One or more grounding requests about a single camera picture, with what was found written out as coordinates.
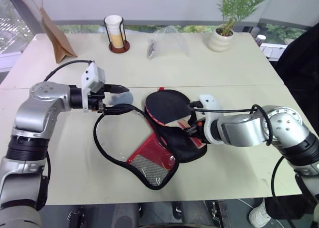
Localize dark trouser leg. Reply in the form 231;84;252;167
264;196;304;221

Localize brown paper bag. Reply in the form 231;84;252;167
18;0;78;64

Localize black red table tennis paddle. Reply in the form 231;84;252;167
144;90;208;150

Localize white box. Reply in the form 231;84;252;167
259;43;288;62

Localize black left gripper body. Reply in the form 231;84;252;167
87;84;112;114

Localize black right upper arm cable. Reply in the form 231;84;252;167
271;155;301;228

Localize paper cups in holder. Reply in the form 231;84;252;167
104;16;131;54

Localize white paper cup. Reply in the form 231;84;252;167
256;34;268;47

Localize black metal bracket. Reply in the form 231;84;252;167
67;207;86;225
211;200;229;228

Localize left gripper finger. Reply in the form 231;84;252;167
103;103;136;115
109;84;130;94

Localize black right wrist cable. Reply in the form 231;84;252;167
189;101;275;147

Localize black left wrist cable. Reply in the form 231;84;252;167
44;59;97;83

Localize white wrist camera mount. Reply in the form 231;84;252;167
80;61;107;112
198;94;225;145

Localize green palm plant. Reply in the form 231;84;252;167
216;0;285;36

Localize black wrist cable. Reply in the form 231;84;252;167
189;101;275;147
44;59;97;83

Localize white sneaker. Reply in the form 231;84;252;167
249;197;272;228

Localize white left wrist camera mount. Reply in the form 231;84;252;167
80;61;107;112

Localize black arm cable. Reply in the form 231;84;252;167
271;155;301;228
36;150;52;212

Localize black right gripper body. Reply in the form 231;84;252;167
188;110;208;144

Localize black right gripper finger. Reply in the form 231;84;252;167
183;127;201;137

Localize clear plastic bag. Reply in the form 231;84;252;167
146;25;191;62

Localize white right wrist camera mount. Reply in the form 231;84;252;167
198;94;225;145

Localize black left upper arm cable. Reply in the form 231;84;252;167
36;150;52;212

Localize white ribbed plant pot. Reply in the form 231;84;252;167
208;24;235;53

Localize black paddle case clear flap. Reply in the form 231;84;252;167
93;87;209;191

